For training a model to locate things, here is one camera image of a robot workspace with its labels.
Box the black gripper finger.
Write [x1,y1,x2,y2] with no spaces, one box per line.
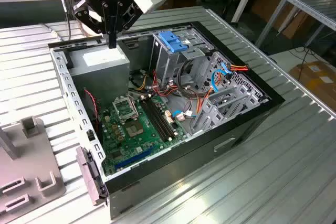
[112,1,143,49]
[72,0,113,49]

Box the blue data wire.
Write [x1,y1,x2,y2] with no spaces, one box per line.
[169,62,234,120]

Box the red yellow orange power wire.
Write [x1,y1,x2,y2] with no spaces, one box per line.
[196,63,249,114]

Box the grey metal disk bay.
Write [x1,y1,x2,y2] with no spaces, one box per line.
[191,87,269,135]

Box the blue plastic drive latch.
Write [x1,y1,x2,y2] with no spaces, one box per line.
[159,31,188,54]

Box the grey power supply unit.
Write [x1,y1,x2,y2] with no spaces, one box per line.
[67,43,131,109]

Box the grey metal drive cage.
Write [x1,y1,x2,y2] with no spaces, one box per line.
[151,28,215,91]

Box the metal socket cover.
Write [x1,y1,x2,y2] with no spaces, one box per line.
[112,97,139,125]

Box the black RAM slot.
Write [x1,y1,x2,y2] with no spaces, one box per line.
[142,97,170,142]
[145,96,173,140]
[138,98,166,143]
[149,95,176,138]

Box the CPU socket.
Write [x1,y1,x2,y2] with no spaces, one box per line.
[123,120,145,140]

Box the green motherboard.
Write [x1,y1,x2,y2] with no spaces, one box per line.
[98,94,188,176]

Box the blue expansion slot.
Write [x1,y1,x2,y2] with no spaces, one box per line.
[114,146,156,172]

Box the grey parts rack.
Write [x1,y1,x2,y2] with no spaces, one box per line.
[0,115,67,224]

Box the black open PC case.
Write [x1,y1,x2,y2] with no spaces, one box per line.
[48,20,286,221]

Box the large cardboard box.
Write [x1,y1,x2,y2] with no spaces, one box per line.
[288,60,336,104]

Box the yellow black power wire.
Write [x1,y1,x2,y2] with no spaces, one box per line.
[130,68,148,91]

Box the red black twisted fan wire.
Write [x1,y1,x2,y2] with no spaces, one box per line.
[83,89,102,133]

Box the black cable loop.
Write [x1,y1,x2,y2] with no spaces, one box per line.
[176,58,202,102]

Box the red orange wire bundle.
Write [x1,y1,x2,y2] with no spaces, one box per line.
[151,69,184,99]

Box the locking lever wire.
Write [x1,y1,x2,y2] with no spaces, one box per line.
[130,100,140,121]

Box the white plug with thin wires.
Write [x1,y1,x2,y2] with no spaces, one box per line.
[174,112,195,123]

